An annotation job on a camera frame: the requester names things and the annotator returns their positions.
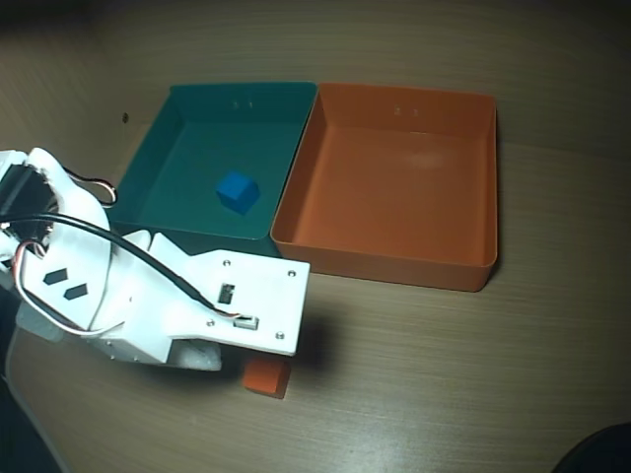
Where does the orange plastic box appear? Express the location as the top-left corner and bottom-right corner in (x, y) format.
(269, 81), (498, 293)

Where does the thin looped motor cable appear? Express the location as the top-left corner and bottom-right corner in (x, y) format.
(63, 169), (120, 211)

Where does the black camera cable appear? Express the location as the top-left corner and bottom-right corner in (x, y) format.
(0, 211), (238, 319)

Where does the grey translucent base plate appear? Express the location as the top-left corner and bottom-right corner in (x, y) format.
(17, 304), (65, 342)

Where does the teal plastic box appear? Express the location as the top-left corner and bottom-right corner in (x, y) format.
(108, 81), (318, 260)

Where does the blue cube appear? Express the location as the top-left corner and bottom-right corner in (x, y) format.
(214, 170), (261, 216)

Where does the black round object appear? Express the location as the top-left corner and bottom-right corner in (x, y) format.
(555, 422), (631, 473)

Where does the orange cube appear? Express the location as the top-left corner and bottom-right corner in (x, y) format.
(242, 357), (291, 399)

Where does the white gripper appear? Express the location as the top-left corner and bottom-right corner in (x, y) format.
(92, 229), (224, 372)

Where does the white and red wire bundle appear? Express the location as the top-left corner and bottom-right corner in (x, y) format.
(7, 240), (127, 337)

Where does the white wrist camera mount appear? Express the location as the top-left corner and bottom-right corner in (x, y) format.
(131, 233), (312, 358)

